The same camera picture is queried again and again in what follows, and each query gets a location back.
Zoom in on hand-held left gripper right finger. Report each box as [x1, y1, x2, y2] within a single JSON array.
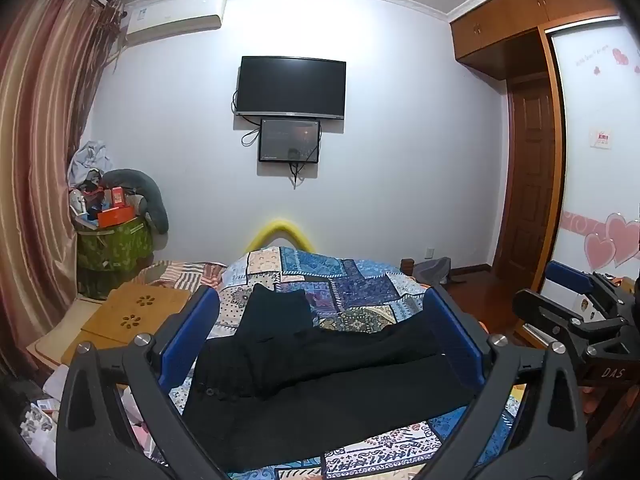
[[424, 284, 589, 480]]

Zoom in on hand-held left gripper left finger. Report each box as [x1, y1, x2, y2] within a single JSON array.
[[56, 287, 226, 480]]

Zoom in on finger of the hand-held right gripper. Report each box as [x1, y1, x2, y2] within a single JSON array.
[[545, 260, 638, 313], [512, 287, 632, 356]]

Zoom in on black pants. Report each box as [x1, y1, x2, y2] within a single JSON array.
[[181, 284, 483, 473]]

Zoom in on white box with stickers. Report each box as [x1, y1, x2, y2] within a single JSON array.
[[542, 280, 603, 322]]

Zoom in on striped cloth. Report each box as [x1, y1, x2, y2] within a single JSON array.
[[137, 260, 227, 292]]

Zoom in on bamboo lap table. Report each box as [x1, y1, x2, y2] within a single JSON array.
[[60, 280, 194, 367]]

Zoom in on dark cloth on floor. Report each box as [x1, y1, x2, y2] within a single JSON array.
[[412, 256, 454, 287]]

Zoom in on white heart-printed wardrobe door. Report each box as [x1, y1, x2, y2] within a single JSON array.
[[544, 10, 640, 306]]

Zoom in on brown wooden door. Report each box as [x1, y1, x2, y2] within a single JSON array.
[[504, 72, 560, 281]]

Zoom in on yellow foam tube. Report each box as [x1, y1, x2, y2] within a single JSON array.
[[244, 217, 317, 254]]

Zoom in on beige cushion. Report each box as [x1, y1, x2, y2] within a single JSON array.
[[27, 297, 103, 366]]

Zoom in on orange box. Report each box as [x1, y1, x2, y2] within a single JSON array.
[[97, 205, 137, 229]]

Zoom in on patchwork printed blanket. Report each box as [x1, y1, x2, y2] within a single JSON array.
[[125, 245, 531, 480]]

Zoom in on grey curved pillow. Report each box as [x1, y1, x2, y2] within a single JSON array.
[[102, 169, 170, 235]]

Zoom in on pile of white papers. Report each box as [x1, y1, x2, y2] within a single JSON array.
[[20, 365, 166, 466]]

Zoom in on grey white clothes pile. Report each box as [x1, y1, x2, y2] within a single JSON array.
[[67, 140, 109, 192]]

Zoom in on striped brown curtain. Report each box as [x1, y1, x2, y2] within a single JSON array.
[[0, 0, 126, 386]]

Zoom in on wooden overhead cabinet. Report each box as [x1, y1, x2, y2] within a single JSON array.
[[448, 0, 621, 81]]

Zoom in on white air conditioner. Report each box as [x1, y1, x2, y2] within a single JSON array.
[[122, 0, 228, 42]]

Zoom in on small black wall monitor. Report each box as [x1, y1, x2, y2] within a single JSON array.
[[258, 117, 321, 164]]

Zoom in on black wall television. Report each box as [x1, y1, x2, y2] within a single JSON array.
[[236, 56, 347, 122]]

